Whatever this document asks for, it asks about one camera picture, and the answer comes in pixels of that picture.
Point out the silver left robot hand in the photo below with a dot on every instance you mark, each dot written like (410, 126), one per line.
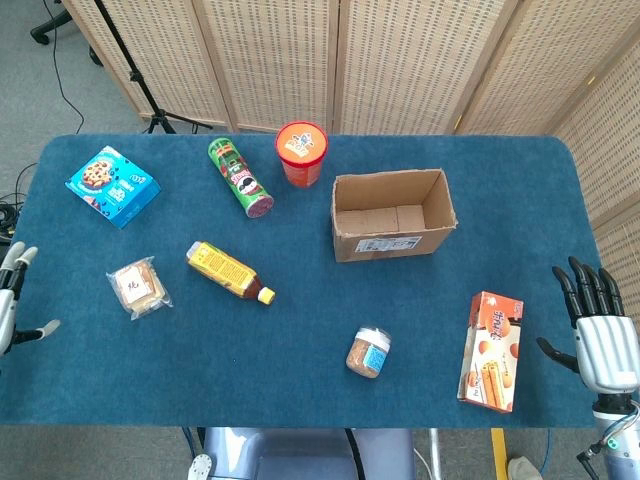
(10, 300)

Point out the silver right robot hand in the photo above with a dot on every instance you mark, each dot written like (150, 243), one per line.
(605, 350)

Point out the clear snack packet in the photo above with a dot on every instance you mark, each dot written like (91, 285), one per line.
(137, 290)

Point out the yellow label tea bottle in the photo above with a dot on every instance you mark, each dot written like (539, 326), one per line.
(225, 270)

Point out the blue cookie box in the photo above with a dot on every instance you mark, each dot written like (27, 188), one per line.
(112, 185)

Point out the open cardboard box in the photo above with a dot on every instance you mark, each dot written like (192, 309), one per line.
(380, 247)

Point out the woven folding screen panel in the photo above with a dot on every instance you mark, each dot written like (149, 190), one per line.
(550, 60)
(610, 140)
(415, 65)
(270, 60)
(622, 250)
(160, 60)

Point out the red object at edge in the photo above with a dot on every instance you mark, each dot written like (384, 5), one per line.
(492, 350)

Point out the yellow bar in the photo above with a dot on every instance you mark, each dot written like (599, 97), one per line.
(499, 450)

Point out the metal table leg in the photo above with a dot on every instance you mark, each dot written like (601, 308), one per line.
(435, 455)

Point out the glass jar with blue label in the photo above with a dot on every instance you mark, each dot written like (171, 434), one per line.
(367, 355)

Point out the blue table cloth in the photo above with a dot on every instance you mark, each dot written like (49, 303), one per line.
(250, 350)

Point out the black tripod stand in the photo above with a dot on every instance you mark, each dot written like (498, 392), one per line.
(132, 75)

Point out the green chips can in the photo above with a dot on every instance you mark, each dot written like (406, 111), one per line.
(240, 177)

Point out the black office chair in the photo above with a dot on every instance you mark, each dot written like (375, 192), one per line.
(50, 27)

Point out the blue-grey robot torso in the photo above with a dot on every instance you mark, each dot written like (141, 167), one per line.
(300, 455)

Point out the orange cup with red lid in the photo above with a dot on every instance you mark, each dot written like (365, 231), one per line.
(301, 145)

